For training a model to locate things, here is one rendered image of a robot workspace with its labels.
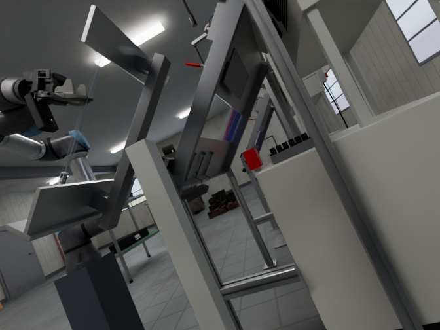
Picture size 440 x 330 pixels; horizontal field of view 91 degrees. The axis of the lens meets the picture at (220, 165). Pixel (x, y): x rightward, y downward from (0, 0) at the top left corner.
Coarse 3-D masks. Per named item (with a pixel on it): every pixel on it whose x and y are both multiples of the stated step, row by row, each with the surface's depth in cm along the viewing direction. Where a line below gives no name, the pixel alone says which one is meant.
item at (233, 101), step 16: (240, 32) 83; (240, 48) 90; (256, 48) 109; (240, 64) 86; (256, 64) 120; (224, 80) 77; (240, 80) 94; (224, 96) 94; (240, 96) 103; (240, 112) 129
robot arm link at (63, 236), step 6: (72, 228) 99; (78, 228) 100; (84, 228) 100; (60, 234) 98; (66, 234) 98; (72, 234) 99; (78, 234) 99; (84, 234) 101; (60, 240) 98; (66, 240) 98; (72, 240) 98; (78, 240) 99; (84, 240) 101; (66, 246) 98; (72, 246) 98
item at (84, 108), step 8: (96, 64) 59; (96, 72) 59; (96, 80) 60; (88, 88) 59; (88, 96) 60; (88, 104) 60; (80, 112) 60; (80, 120) 60; (80, 128) 61; (72, 136) 60; (72, 144) 60; (72, 152) 61; (64, 168) 61
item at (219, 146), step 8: (200, 144) 90; (208, 144) 99; (216, 144) 110; (224, 144) 124; (200, 152) 94; (208, 152) 104; (216, 152) 115; (224, 152) 130; (200, 160) 98; (208, 160) 109; (216, 160) 122; (224, 160) 138; (192, 168) 93; (200, 168) 102; (208, 168) 114; (216, 168) 128; (192, 176) 97
